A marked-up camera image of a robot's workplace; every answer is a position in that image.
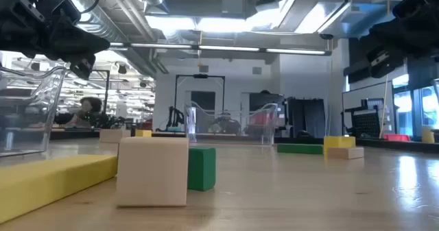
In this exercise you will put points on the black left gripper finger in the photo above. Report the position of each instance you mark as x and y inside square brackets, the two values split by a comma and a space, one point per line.
[79, 49]
[77, 34]

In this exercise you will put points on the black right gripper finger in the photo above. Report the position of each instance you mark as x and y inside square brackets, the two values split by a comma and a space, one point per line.
[391, 43]
[389, 32]

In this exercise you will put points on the natural wooden rectangular block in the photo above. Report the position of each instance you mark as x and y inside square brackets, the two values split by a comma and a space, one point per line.
[345, 153]
[113, 136]

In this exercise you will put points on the small yellow block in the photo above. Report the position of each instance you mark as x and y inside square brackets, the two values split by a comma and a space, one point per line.
[143, 133]

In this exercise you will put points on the medium yellow block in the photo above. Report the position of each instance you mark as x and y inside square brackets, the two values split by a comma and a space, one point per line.
[339, 142]

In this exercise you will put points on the long yellow block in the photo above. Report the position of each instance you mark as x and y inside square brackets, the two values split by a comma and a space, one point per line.
[51, 183]

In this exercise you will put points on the green wooden block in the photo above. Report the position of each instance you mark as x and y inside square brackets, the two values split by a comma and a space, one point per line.
[202, 169]
[300, 149]

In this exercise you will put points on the small natural wooden cube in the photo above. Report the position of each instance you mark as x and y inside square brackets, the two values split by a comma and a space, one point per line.
[152, 172]

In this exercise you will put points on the black background robot arm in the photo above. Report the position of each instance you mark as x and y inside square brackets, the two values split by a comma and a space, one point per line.
[175, 116]

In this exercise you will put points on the person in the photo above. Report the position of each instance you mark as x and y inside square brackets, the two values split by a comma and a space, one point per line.
[225, 121]
[90, 107]

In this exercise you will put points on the clear plastic bin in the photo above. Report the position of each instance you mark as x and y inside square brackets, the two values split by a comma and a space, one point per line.
[192, 121]
[34, 128]
[436, 87]

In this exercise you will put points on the black perforated cart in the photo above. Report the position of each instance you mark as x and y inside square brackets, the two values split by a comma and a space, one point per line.
[367, 123]

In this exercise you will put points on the red plastic bin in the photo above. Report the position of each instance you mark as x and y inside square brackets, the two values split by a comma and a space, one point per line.
[396, 137]

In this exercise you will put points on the yellow cylinder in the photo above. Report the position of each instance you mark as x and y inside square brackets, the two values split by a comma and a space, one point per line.
[427, 135]

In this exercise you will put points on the dark curtain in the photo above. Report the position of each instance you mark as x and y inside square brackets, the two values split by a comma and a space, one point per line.
[308, 118]

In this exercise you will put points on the long ceiling light bar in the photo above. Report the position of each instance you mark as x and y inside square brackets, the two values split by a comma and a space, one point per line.
[226, 48]

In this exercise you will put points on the grey ceiling junction box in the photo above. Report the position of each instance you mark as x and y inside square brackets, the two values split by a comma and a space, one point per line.
[233, 4]

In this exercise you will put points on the black dome security camera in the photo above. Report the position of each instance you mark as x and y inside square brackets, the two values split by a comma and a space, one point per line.
[326, 36]

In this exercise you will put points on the black aluminium table frame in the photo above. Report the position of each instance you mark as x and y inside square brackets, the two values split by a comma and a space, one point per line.
[394, 144]

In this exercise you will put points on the black metal gantry frame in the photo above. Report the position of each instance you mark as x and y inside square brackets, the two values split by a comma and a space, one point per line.
[200, 76]

